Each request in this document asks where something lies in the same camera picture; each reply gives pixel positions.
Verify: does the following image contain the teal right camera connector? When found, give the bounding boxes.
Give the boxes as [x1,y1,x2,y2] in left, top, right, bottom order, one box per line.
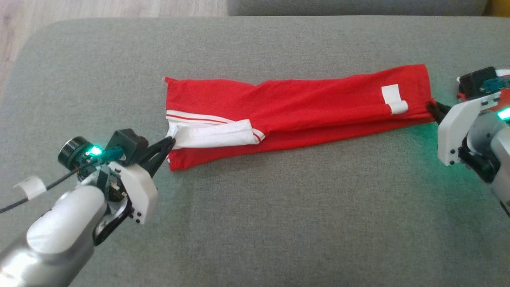
[479,77,510,93]

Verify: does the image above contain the teal left camera connector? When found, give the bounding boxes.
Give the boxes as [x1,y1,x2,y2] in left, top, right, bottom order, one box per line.
[92,146,125,164]

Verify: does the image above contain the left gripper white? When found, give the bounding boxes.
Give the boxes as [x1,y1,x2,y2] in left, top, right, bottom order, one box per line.
[94,138,176,244]

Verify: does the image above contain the red Bulls 23 jersey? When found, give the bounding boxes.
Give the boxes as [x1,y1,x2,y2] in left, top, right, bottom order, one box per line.
[163,64,437,172]

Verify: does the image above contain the teal camera connector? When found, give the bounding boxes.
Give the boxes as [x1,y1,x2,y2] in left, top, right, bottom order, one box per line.
[92,146,125,164]
[479,77,510,93]

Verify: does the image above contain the grey sofa back cushion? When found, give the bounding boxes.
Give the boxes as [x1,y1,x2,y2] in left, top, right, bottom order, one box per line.
[226,0,490,17]

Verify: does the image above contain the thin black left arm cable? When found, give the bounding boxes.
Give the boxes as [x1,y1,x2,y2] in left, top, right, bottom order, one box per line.
[0,165,86,214]

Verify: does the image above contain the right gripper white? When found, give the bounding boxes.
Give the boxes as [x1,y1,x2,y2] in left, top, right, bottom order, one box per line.
[427,92,502,165]

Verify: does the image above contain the white tape cable tag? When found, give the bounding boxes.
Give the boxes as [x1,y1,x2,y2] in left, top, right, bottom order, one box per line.
[13,176,47,201]

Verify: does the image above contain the large grey sofa seat cushion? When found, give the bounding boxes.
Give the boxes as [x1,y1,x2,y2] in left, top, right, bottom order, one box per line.
[0,16,510,287]

